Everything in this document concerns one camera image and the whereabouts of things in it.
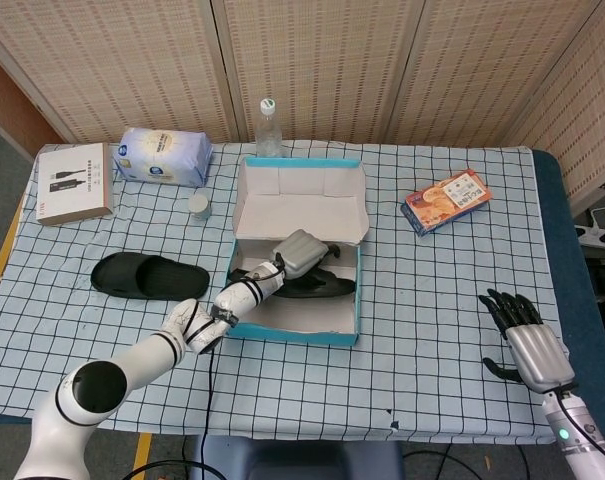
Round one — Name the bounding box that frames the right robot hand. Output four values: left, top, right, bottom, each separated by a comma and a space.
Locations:
478, 288, 577, 394

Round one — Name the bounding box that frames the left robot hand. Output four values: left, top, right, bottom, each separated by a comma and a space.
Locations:
273, 229, 341, 280

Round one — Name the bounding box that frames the black slipper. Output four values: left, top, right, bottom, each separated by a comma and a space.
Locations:
227, 257, 357, 300
90, 252, 212, 301

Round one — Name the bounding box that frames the blue cardboard shoe box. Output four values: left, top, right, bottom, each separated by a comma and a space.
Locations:
223, 155, 371, 347

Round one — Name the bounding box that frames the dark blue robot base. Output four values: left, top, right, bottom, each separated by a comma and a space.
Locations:
189, 437, 406, 480

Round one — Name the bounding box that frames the small white jar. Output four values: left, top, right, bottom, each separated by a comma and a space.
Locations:
189, 192, 212, 221

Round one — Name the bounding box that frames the blue checkered tablecloth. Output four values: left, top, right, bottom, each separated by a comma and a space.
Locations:
0, 141, 571, 446

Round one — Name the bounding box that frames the clear plastic bottle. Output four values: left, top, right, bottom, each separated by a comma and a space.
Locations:
255, 98, 284, 159

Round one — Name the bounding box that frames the white office chair base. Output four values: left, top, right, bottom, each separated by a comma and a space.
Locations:
575, 204, 605, 247

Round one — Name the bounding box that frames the orange blue snack box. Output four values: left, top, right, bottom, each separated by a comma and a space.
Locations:
400, 168, 494, 237

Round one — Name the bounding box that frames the white blue tissue pack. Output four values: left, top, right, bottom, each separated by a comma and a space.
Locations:
112, 127, 214, 189

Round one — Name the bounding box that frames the woven folding screen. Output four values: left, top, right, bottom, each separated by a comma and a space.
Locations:
0, 0, 605, 204

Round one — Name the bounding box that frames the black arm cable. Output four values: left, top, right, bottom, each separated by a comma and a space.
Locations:
195, 344, 219, 480

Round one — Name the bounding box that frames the white cable product box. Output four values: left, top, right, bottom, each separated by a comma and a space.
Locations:
35, 142, 117, 228

